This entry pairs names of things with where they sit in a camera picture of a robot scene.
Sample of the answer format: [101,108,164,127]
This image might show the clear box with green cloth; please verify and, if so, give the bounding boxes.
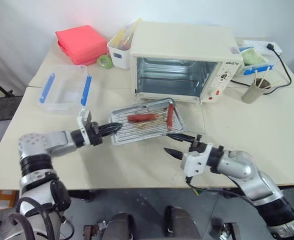
[237,46,275,76]

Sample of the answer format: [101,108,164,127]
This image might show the white plastic bin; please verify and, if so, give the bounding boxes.
[107,23,138,71]

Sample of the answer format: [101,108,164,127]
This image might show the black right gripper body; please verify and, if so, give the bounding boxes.
[188,134,209,154]

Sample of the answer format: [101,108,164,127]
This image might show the cream toaster oven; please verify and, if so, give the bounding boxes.
[130,21,244,105]

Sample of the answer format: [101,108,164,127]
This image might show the dark rounded shape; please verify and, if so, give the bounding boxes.
[164,205,200,240]
[103,211,138,240]

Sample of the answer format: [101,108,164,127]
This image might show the clear box with blue clips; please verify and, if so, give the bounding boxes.
[37,64,94,113]

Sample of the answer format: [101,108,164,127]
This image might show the glass toaster oven door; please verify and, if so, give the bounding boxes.
[133,93,207,138]

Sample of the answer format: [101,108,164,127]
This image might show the grey cup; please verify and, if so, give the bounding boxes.
[241,78,272,105]

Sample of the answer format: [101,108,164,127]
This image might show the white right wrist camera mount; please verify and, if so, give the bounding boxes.
[181,143,214,177]

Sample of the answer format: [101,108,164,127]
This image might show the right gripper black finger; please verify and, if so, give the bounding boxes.
[167,133,195,143]
[163,147,185,161]

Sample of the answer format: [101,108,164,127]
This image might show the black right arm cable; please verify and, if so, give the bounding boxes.
[185,176,246,199]

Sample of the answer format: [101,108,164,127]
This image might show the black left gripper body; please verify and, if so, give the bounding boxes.
[88,121,106,147]

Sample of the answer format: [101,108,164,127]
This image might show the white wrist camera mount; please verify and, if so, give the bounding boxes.
[181,143,214,177]
[76,108,93,146]

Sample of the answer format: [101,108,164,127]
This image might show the green tape roll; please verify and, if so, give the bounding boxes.
[97,54,113,70]

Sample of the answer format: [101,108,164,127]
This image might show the folded red cloth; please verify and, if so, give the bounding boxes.
[55,24,109,67]

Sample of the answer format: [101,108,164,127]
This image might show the black mesh seat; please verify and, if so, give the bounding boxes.
[0,95,24,124]

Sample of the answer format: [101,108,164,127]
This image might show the short thick red sausage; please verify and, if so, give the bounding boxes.
[127,113,158,124]

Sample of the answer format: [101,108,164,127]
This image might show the black power plug with cord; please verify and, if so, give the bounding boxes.
[263,43,293,96]

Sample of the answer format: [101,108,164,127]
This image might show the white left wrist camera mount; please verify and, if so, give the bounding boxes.
[76,108,93,146]

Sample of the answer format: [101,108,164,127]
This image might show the long thin red sausage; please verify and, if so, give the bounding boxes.
[166,103,175,131]

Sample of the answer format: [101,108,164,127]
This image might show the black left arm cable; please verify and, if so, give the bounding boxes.
[8,196,75,240]

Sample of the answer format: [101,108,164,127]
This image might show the ribbed metal baking tray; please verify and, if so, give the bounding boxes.
[108,97,187,147]

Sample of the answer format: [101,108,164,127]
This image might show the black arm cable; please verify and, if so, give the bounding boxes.
[185,176,246,199]
[8,196,75,240]

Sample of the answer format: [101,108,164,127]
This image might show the yellow items in bag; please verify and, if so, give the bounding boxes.
[114,17,143,50]

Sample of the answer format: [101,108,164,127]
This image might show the orange and white carton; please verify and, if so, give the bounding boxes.
[0,189,18,210]

